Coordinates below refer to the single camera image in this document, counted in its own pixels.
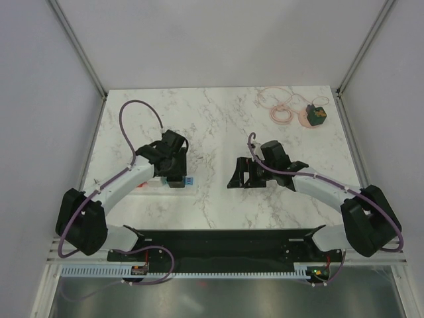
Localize left aluminium frame post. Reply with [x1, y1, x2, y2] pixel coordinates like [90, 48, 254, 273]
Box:
[46, 0, 108, 101]

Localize white power strip coloured sockets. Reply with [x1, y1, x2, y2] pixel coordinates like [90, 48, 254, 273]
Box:
[137, 177, 194, 188]

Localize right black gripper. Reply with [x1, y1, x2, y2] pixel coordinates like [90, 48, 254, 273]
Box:
[227, 156, 276, 188]

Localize aluminium frame post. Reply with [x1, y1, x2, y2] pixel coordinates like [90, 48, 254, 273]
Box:
[46, 0, 108, 101]
[335, 0, 398, 97]

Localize aluminium rail bar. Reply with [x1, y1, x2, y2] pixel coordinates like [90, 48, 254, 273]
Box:
[45, 237, 408, 264]

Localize grey slotted cable duct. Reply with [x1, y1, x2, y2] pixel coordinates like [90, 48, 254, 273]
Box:
[60, 264, 317, 280]

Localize green cube plug adapter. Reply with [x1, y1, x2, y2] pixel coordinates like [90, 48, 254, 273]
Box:
[305, 104, 327, 127]

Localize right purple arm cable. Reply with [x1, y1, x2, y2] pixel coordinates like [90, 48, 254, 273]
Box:
[248, 132, 404, 254]

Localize right aluminium frame post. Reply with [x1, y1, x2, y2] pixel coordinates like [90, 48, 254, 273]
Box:
[335, 0, 398, 97]

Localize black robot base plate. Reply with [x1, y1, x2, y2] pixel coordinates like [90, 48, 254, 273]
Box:
[107, 229, 342, 274]

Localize pink coiled cable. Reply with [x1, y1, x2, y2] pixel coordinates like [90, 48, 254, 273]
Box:
[254, 86, 330, 125]

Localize pink round disc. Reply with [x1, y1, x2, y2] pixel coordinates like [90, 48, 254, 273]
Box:
[297, 109, 318, 129]

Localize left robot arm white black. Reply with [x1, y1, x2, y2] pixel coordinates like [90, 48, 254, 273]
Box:
[56, 130, 189, 260]

